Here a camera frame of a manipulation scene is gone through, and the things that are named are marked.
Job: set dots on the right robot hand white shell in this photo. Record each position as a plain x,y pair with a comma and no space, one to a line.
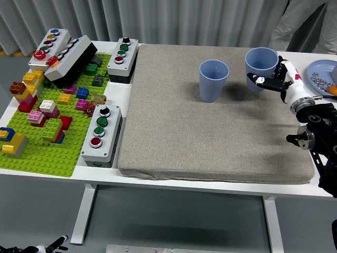
293,87

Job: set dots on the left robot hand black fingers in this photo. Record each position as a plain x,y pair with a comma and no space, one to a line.
54,243

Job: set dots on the blue ribbed plastic cup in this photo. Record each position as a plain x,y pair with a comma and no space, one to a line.
210,89
260,63

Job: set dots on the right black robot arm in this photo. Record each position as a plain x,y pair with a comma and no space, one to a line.
321,124

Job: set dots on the blue plate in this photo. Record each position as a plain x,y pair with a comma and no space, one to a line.
322,68

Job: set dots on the orange fruit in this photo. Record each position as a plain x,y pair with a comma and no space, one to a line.
332,90

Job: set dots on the white table leg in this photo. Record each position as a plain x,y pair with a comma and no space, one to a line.
81,216
273,226

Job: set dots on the grey block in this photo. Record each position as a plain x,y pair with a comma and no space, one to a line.
334,74

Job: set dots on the person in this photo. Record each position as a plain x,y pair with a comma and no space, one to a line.
283,26

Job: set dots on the green studded toy baseplate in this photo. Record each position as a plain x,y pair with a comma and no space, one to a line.
52,158

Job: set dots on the large yellow grey brick stack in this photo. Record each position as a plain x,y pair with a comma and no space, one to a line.
14,145

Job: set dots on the grey-brown fabric mat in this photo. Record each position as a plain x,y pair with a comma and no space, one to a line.
197,137

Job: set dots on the green orange brick stack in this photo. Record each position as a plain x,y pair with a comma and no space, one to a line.
52,127

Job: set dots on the blue and yellow toy brick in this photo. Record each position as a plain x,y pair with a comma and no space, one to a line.
6,133

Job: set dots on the red toy brick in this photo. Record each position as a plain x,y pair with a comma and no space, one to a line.
39,123
67,122

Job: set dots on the grey four-button control box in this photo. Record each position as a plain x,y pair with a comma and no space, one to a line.
111,131
129,60

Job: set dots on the light pink toy brick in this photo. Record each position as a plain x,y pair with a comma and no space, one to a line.
35,115

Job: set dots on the dark pink toy brick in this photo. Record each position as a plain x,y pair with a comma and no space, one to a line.
54,114

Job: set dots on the white toy brick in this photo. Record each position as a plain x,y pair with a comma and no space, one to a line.
48,105

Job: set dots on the red valve wheel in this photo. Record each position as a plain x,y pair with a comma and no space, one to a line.
90,108

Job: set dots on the magenta toy brick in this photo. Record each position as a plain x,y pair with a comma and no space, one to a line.
70,89
81,104

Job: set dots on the yellow pink red brick tower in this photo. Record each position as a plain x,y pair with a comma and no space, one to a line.
26,101

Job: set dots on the small yellow toy brick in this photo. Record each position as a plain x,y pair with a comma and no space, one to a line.
65,99

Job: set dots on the grey pleated curtain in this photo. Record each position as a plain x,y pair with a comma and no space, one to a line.
158,21

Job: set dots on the brass pipe fitting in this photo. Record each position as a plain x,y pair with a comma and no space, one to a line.
98,98

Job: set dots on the brown toy brick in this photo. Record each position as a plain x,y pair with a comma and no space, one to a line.
18,88

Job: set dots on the yellow and grey toy brick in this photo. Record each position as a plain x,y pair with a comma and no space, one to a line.
33,77

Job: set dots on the dark grey toy brick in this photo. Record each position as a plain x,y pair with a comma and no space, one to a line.
98,80

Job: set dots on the green toy brick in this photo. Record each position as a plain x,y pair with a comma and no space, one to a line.
91,68

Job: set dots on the grey control box black base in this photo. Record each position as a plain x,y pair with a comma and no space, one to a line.
71,60

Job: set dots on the black curved toy piece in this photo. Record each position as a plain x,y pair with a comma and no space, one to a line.
97,61

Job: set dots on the grey five-button control box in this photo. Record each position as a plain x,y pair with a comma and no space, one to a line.
59,39

